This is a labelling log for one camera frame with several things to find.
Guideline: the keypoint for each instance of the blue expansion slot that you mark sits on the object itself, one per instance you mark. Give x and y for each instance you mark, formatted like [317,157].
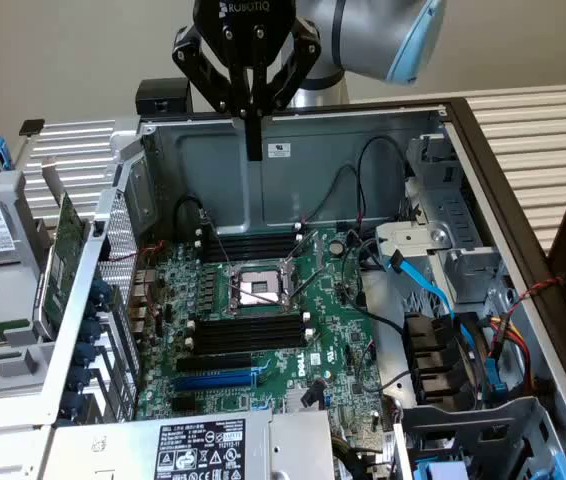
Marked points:
[213,382]

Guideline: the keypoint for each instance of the black box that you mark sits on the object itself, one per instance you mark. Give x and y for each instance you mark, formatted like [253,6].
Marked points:
[163,97]

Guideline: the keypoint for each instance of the metal disk bay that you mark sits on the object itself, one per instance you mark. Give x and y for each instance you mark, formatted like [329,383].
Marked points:
[453,215]

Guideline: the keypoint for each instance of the green Dell motherboard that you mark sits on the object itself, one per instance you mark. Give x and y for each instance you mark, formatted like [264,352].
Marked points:
[333,320]

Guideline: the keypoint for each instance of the silver power supply unit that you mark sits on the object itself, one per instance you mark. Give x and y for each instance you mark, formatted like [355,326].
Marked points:
[113,450]

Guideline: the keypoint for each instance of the grey drive cage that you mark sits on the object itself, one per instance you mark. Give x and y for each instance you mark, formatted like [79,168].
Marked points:
[488,430]

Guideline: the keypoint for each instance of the long black expansion slot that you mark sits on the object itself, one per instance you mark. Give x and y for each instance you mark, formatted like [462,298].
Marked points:
[213,362]

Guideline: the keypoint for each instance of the coin cell battery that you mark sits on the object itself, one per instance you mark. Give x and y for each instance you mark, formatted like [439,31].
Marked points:
[335,246]

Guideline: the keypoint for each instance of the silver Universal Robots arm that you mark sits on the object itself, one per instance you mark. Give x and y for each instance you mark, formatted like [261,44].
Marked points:
[363,35]

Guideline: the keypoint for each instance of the green graphics card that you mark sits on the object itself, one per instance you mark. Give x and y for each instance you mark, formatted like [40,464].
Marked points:
[60,260]

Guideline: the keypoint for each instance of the black table end cap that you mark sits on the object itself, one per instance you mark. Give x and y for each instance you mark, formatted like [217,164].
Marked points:
[31,127]

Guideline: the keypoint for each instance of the silver chipset heatsink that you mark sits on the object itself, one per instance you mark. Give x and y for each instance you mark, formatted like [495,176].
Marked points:
[295,400]

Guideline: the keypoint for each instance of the open grey PC case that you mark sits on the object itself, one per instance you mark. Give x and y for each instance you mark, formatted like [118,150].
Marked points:
[313,175]

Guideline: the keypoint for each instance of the blue slot latch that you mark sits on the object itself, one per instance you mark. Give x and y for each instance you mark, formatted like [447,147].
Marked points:
[78,378]
[71,404]
[85,353]
[91,331]
[101,294]

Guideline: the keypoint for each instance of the metal socket cover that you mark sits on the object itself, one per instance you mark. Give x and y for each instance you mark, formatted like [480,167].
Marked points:
[308,250]

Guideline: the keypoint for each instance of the short black expansion slot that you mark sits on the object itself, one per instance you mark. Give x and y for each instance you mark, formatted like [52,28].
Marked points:
[183,405]

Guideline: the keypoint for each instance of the blue disk caddy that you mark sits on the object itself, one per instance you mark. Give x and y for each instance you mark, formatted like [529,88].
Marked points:
[0,150]

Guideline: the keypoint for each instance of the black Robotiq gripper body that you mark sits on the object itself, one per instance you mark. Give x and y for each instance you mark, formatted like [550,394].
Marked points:
[243,30]

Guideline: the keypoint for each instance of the CPU socket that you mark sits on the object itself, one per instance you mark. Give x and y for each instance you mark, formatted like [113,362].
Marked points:
[258,287]

